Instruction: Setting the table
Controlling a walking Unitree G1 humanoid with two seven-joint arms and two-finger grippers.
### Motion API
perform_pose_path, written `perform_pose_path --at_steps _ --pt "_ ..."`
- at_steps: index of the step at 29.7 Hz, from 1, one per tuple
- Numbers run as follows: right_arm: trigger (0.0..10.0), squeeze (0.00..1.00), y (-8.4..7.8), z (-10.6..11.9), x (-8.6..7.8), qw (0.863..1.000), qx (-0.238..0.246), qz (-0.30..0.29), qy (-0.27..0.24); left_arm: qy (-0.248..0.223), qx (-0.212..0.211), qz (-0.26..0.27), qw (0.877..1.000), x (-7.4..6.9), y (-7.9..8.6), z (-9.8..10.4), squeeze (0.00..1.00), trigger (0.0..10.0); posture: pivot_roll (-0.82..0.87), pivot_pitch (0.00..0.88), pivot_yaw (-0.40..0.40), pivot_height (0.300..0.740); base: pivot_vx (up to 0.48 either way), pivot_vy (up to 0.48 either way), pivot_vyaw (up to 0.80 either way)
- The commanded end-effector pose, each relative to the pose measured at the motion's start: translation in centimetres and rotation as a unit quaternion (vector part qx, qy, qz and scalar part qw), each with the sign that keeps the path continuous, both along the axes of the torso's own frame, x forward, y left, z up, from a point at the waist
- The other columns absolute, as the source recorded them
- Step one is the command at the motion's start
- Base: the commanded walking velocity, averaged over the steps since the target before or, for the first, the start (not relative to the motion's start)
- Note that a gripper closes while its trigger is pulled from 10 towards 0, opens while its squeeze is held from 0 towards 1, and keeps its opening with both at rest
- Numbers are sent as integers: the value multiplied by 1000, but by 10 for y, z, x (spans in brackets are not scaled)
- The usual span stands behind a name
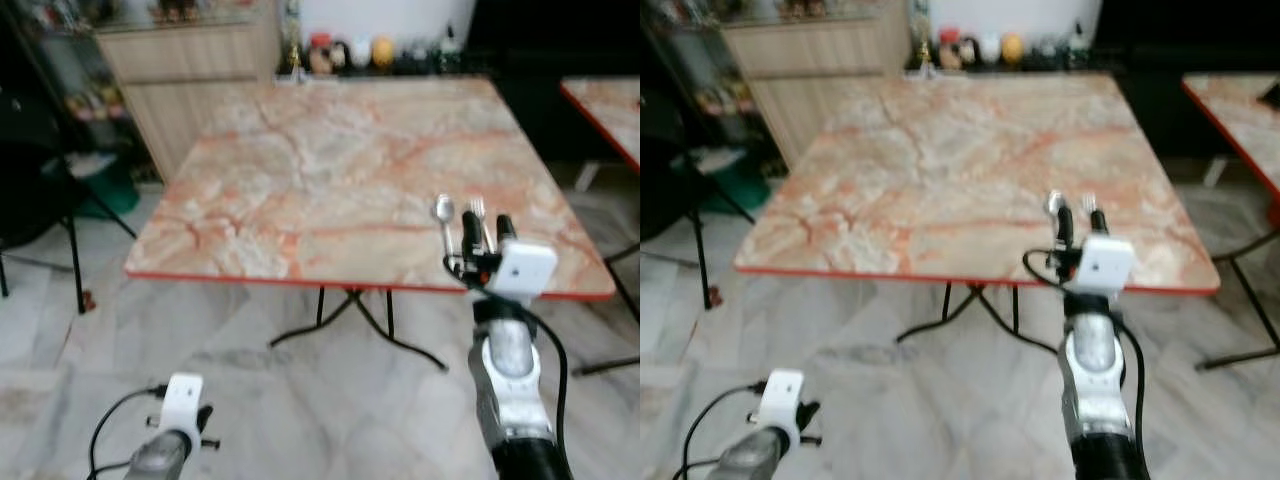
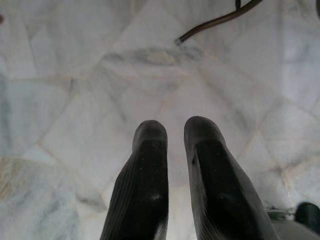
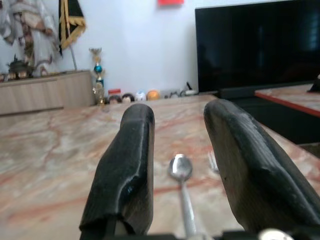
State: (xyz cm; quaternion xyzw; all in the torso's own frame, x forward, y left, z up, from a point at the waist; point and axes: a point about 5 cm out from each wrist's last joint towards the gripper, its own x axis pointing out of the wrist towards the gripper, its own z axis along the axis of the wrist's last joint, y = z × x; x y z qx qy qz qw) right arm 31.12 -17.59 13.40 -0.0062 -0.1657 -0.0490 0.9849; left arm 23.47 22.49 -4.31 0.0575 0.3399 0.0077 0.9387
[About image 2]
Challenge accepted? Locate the dark curved chair leg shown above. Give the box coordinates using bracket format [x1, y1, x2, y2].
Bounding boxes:
[176, 0, 265, 46]

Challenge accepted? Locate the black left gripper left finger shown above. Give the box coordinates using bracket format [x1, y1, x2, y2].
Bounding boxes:
[99, 119, 169, 240]

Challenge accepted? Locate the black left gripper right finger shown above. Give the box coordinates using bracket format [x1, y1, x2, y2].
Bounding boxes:
[183, 115, 280, 240]

